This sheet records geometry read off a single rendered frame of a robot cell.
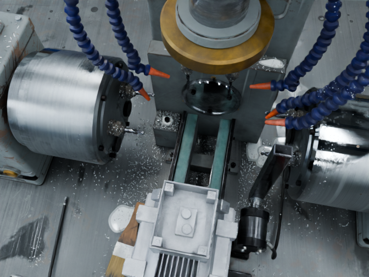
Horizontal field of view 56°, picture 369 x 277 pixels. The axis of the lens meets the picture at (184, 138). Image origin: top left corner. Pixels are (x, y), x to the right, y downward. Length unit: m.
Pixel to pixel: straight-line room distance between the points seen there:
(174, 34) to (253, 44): 0.12
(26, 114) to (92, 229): 0.38
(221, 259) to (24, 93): 0.50
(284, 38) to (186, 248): 0.52
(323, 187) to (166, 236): 0.32
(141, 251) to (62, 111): 0.31
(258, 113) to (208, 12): 0.44
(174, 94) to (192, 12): 0.38
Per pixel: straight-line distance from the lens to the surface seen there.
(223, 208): 0.68
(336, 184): 0.73
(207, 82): 0.81
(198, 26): 0.54
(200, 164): 0.97
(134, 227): 0.97
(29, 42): 0.91
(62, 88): 0.75
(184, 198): 0.66
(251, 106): 0.88
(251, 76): 0.79
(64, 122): 0.75
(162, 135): 0.97
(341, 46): 1.35
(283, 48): 0.89
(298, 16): 0.82
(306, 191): 0.74
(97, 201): 1.01
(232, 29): 0.54
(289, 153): 0.56
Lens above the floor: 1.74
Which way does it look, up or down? 64 degrees down
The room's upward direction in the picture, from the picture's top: 1 degrees counter-clockwise
